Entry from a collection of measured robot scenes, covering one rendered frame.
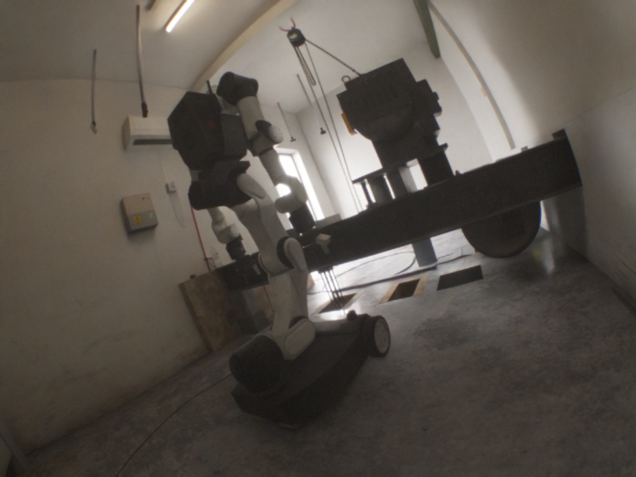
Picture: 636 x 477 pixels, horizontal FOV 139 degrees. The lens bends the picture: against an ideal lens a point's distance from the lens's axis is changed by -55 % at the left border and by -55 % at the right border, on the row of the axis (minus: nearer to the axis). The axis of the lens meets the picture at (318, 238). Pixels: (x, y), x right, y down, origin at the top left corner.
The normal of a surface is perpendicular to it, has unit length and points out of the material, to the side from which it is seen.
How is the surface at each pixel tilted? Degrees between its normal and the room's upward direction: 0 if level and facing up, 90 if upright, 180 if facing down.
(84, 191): 90
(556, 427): 0
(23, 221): 90
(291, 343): 90
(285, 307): 60
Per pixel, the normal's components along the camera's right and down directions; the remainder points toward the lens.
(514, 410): -0.36, -0.93
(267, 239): -0.44, 0.38
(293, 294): 0.78, -0.28
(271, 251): -0.54, 0.16
